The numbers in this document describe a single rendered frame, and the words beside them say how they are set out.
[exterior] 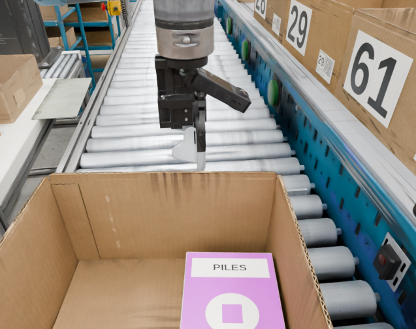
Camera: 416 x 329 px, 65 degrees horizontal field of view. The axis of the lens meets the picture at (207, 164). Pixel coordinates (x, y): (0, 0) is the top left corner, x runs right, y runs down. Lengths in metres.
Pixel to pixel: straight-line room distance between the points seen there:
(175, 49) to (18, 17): 0.97
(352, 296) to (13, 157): 0.73
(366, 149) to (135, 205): 0.36
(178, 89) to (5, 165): 0.44
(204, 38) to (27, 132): 0.58
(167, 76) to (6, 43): 0.98
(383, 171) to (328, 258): 0.16
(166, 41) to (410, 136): 0.38
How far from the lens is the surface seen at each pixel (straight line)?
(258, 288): 0.41
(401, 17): 0.75
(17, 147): 0.89
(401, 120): 0.56
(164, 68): 0.54
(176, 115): 0.56
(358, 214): 0.62
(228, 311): 0.39
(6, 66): 1.26
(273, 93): 0.88
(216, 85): 0.55
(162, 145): 0.81
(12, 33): 1.44
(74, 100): 1.07
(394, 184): 0.50
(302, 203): 0.64
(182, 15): 0.49
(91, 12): 3.29
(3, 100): 0.99
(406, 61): 0.56
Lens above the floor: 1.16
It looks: 35 degrees down
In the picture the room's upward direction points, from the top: straight up
